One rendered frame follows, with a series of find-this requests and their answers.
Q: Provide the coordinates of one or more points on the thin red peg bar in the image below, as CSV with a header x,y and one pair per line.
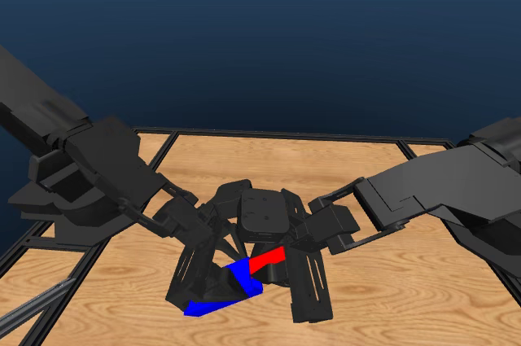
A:
x,y
266,259

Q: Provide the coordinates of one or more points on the blue hollow socket block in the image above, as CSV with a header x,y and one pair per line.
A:
x,y
244,277

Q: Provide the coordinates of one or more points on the black table frame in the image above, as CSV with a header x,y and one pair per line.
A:
x,y
285,135

